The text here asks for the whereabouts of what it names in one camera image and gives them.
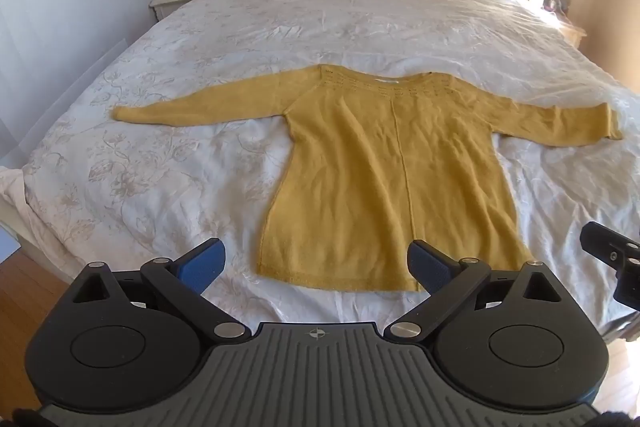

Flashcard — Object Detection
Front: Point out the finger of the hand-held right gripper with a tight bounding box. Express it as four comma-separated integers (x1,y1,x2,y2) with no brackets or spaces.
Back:
580,222,640,266
616,257,640,310

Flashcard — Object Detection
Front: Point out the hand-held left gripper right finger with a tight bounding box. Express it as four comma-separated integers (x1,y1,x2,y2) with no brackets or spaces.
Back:
382,239,564,342

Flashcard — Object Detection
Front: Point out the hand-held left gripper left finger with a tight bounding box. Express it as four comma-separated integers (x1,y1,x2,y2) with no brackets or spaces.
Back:
70,237,252,341

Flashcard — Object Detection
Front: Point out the yellow knit sweater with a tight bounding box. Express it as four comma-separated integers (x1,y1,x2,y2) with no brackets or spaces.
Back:
112,64,624,293

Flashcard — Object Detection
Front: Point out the cream nightstand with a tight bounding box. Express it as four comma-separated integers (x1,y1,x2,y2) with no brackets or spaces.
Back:
148,0,212,24
550,13,587,50

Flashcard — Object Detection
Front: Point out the white floral bed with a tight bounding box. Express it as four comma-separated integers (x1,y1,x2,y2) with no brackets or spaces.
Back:
0,0,640,343

